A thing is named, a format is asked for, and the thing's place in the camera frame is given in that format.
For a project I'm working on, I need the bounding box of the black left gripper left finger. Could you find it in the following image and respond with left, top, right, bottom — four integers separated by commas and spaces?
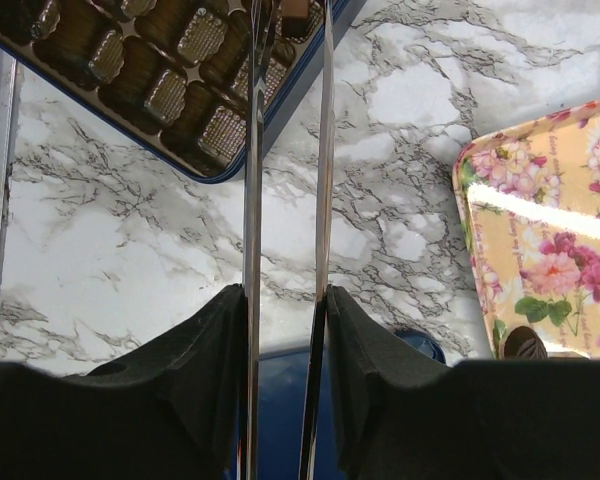
0, 285, 245, 479

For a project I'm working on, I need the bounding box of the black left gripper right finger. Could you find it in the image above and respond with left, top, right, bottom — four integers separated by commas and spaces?
326, 286, 600, 479

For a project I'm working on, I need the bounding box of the brown rectangular chocolate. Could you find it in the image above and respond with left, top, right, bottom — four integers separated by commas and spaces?
281, 0, 311, 37

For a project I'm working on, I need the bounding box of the dark leaf oval chocolate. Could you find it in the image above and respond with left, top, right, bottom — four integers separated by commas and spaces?
501, 326, 549, 360

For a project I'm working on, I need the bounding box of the blue chocolate box with insert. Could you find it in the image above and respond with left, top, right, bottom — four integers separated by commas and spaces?
0, 0, 354, 184

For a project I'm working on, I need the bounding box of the blue box lid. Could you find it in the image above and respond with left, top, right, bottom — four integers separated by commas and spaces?
257, 327, 448, 480

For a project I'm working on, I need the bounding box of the floral serving tray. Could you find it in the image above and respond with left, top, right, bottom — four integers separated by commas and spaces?
452, 100, 600, 359

